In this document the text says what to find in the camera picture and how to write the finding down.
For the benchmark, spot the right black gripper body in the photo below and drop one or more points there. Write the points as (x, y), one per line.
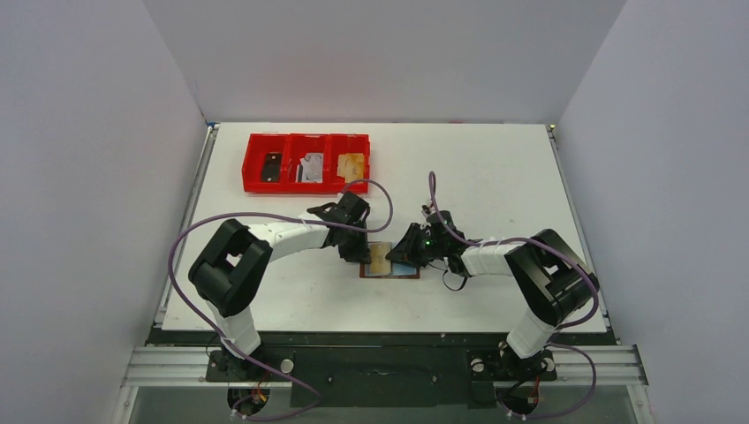
(410, 246)

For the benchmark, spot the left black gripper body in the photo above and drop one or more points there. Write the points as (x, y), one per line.
(354, 247)

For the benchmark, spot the brown leather card holder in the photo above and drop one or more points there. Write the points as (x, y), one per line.
(399, 271)

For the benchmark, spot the white VIP card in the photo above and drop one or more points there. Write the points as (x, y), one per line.
(313, 166)

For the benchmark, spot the beige signature card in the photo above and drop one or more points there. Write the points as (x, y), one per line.
(379, 265)

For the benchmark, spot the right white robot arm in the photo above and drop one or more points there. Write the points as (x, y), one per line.
(554, 281)

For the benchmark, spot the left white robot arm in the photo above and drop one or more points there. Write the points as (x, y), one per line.
(228, 271)

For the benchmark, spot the yellow card holder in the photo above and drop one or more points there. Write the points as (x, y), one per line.
(351, 166)

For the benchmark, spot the white cards in bin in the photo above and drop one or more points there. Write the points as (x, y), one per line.
(301, 176)

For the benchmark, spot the black card holder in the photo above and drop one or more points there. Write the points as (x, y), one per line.
(271, 168)

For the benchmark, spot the red right bin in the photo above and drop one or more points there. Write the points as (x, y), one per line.
(338, 144)

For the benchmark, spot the red bin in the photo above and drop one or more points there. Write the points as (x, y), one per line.
(338, 144)
(258, 145)
(300, 145)

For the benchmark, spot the red middle bin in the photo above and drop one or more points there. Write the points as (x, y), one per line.
(300, 145)

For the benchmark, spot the red left bin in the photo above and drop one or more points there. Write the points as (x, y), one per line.
(258, 145)

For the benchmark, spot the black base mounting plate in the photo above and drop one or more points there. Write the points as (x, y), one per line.
(479, 372)

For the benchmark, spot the aluminium frame rail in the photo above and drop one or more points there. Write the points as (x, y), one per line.
(190, 367)

